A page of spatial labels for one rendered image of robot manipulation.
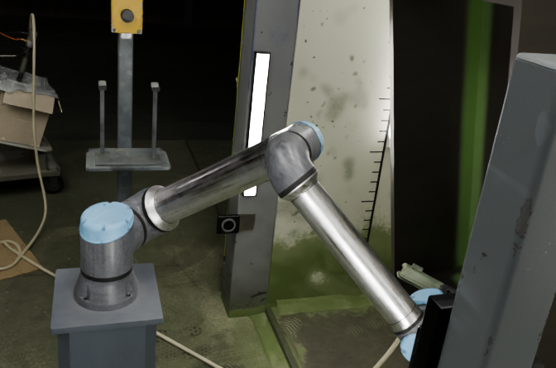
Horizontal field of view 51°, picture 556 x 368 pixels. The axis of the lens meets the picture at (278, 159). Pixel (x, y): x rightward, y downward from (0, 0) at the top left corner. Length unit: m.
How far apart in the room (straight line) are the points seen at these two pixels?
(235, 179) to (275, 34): 0.88
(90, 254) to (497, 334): 1.41
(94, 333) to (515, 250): 1.49
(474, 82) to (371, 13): 0.56
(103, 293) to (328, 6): 1.38
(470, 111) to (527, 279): 1.79
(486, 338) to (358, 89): 2.13
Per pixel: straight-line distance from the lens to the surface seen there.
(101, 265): 1.74
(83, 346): 1.81
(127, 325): 1.76
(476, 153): 2.27
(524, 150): 0.41
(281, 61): 2.37
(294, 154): 1.41
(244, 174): 1.59
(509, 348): 0.47
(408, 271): 1.91
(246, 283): 2.76
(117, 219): 1.71
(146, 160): 2.43
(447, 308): 0.49
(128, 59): 2.47
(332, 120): 2.52
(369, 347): 2.74
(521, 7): 1.43
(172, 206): 1.75
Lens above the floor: 1.69
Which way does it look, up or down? 21 degrees down
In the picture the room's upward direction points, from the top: 6 degrees clockwise
